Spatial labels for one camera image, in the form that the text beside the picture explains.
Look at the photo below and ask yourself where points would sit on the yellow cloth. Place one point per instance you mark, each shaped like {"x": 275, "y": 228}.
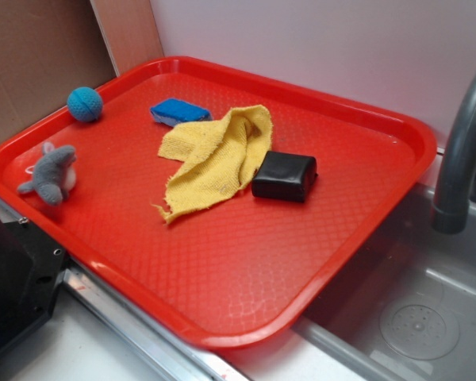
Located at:
{"x": 218, "y": 159}

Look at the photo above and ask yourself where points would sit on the black box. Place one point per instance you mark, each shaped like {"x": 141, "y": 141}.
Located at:
{"x": 285, "y": 176}

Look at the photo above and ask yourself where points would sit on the blue sponge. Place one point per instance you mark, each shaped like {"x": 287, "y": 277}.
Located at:
{"x": 173, "y": 111}

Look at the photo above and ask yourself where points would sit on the red plastic tray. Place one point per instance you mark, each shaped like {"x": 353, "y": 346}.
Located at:
{"x": 245, "y": 269}

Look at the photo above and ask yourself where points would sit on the brown cardboard panel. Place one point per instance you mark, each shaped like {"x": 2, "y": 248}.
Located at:
{"x": 48, "y": 48}

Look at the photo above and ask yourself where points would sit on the blue textured ball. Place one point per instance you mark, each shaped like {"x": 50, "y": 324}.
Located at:
{"x": 85, "y": 104}

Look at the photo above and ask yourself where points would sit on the black metal bracket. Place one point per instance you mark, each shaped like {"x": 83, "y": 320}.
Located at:
{"x": 31, "y": 271}

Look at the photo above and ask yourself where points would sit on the grey faucet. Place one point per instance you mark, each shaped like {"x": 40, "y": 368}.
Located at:
{"x": 456, "y": 183}

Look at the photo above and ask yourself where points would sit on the grey sink basin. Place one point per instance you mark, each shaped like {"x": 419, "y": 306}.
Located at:
{"x": 403, "y": 260}

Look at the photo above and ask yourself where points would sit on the sink drain strainer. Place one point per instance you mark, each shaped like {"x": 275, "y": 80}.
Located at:
{"x": 419, "y": 331}

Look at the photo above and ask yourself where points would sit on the grey plush dolphin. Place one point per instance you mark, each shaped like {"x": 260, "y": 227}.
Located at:
{"x": 53, "y": 176}

